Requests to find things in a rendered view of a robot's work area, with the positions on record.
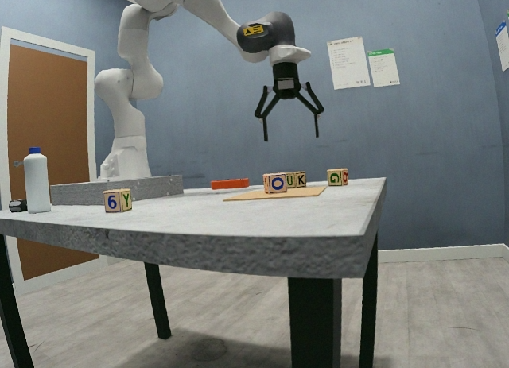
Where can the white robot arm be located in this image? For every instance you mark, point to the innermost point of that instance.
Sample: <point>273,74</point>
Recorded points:
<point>128,158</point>

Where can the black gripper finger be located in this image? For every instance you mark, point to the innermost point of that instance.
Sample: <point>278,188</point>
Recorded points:
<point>261,117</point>
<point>317,114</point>

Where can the white plastic bottle with blue cap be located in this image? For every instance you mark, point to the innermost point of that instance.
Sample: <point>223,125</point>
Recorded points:
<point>36,182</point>

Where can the tan square mat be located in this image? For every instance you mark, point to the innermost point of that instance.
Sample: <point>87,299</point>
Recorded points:
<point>292,193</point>

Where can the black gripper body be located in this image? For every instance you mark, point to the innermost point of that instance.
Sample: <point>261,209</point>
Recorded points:
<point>285,69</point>

